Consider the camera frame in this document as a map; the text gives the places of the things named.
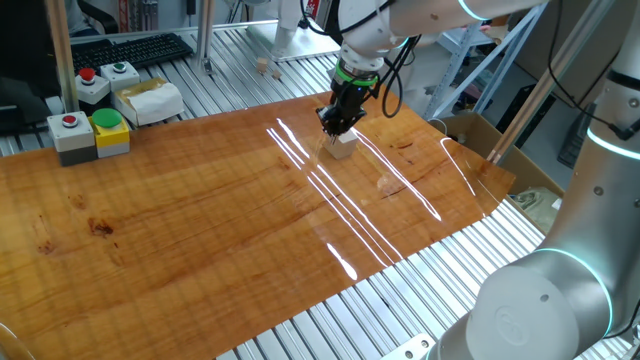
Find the cardboard tissue box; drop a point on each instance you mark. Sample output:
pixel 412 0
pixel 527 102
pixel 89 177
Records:
pixel 150 102

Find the glossy wood grain mat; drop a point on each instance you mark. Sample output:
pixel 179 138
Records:
pixel 200 225

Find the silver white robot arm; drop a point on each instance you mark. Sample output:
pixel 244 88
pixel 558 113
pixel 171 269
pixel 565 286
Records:
pixel 540 310

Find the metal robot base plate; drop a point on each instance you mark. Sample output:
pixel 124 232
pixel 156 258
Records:
pixel 410 350

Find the white foam packing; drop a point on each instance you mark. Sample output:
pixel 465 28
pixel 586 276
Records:
pixel 425 75

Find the black computer keyboard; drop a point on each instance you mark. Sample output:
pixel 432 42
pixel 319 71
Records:
pixel 135 50

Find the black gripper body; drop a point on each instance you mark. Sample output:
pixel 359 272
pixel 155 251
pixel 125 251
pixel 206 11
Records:
pixel 350 102

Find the white box small green button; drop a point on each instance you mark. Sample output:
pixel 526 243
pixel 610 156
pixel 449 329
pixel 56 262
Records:
pixel 122 77

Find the dark grey plastic crate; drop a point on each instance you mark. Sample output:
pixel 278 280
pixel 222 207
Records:
pixel 575 145

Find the black computer monitor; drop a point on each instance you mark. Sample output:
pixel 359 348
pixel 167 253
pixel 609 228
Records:
pixel 25 40

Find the grey box red button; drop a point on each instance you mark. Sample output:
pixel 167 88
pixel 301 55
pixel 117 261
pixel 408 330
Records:
pixel 72 140

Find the yellow box green button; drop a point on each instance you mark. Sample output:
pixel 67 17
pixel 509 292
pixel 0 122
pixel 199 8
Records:
pixel 111 137

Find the black power adapter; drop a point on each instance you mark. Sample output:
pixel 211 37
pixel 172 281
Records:
pixel 191 6

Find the pale wooden cube block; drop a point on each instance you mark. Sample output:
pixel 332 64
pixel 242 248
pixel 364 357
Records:
pixel 342 146

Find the white box red mushroom button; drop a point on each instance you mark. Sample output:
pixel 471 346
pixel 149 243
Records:
pixel 92 87

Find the slanted aluminium frame profile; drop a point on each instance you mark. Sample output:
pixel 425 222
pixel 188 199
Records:
pixel 528 110

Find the open cardboard box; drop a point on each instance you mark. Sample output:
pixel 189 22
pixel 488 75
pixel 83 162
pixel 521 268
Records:
pixel 475 131

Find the white column on metal plate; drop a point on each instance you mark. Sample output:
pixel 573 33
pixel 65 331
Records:
pixel 295 47

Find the person in grey shirt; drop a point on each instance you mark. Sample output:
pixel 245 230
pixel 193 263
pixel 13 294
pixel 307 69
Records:
pixel 75 15

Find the grey brown cabinet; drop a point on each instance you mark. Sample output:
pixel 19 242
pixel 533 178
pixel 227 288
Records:
pixel 530 45

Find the black device red label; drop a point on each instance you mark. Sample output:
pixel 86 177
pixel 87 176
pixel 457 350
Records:
pixel 327 20

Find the tiny wooden block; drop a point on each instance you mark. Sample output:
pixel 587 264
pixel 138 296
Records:
pixel 262 65
pixel 276 74

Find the aluminium frame post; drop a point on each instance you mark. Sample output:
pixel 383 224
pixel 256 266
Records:
pixel 62 55
pixel 204 30

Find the grey metal shelf rack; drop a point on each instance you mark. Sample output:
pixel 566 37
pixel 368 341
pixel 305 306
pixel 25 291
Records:
pixel 451 75

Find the black box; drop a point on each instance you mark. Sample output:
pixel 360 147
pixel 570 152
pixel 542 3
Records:
pixel 515 105

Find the red lattice bar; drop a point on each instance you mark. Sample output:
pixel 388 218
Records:
pixel 123 15

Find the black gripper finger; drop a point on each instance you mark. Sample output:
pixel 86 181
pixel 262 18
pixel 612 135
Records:
pixel 351 125
pixel 328 120

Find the crumpled plastic bag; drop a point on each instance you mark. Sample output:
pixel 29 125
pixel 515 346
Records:
pixel 535 205

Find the black chair armrest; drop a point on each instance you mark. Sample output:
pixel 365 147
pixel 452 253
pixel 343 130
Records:
pixel 102 17

